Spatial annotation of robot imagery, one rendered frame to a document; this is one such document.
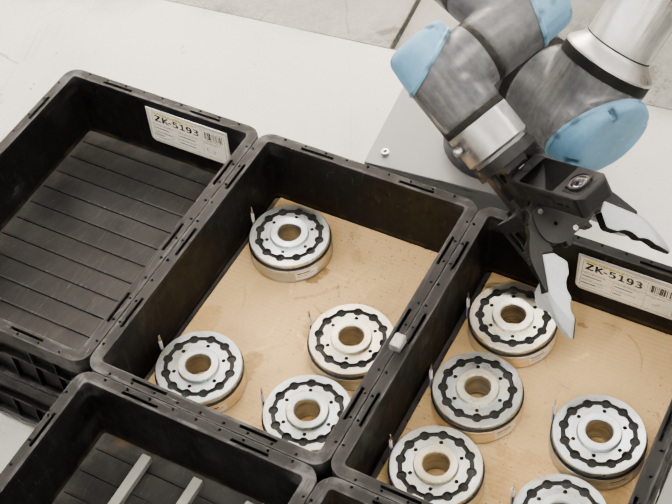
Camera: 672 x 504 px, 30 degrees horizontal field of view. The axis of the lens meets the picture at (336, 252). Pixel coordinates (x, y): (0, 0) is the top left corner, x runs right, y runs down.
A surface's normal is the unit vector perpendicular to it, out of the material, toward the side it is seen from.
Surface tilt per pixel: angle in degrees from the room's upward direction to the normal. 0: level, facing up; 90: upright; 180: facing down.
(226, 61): 0
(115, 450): 0
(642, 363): 0
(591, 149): 97
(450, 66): 35
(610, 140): 96
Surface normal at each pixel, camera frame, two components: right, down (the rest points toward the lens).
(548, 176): -0.45, -0.73
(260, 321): -0.07, -0.64
